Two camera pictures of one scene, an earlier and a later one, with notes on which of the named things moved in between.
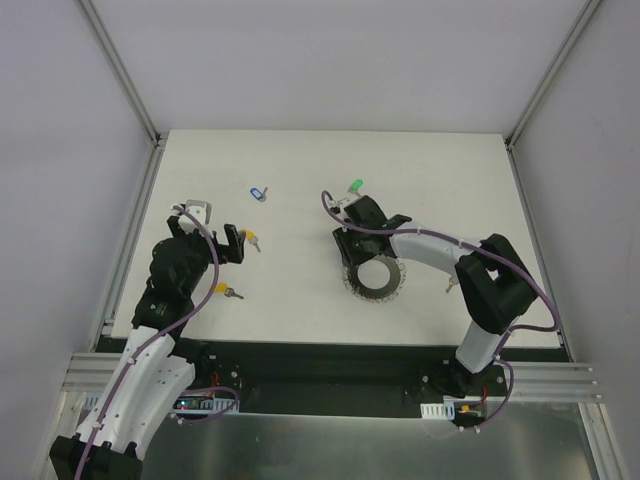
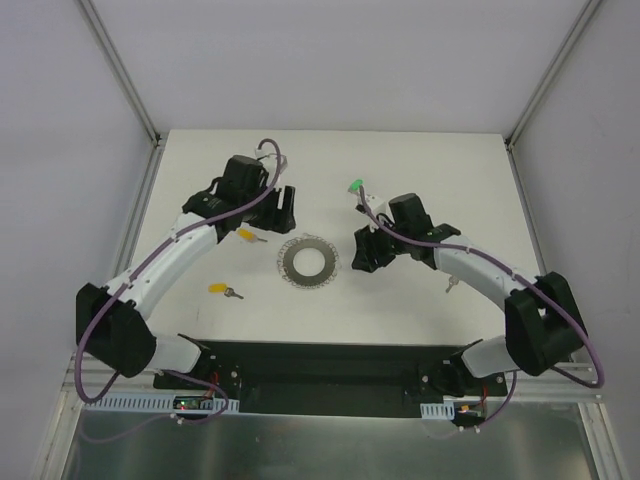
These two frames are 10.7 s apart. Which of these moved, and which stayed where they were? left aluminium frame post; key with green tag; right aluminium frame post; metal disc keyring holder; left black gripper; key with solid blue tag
Moved: left black gripper; metal disc keyring holder
Stayed: left aluminium frame post; key with green tag; key with solid blue tag; right aluminium frame post
